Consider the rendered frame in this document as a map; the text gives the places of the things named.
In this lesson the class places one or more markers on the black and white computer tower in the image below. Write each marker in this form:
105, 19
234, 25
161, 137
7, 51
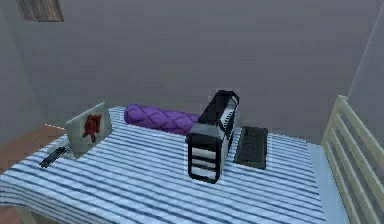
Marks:
213, 136

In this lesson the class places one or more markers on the purple bolster pillow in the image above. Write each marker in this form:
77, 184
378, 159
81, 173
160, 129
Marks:
160, 119

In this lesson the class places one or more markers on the black keyboard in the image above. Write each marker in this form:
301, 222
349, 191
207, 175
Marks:
251, 146

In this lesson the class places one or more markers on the blue striped bed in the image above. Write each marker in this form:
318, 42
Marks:
140, 186

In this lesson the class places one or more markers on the grey laptop with red sticker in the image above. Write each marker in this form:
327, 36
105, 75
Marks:
90, 131

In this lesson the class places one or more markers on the black remote control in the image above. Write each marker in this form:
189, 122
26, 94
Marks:
52, 157

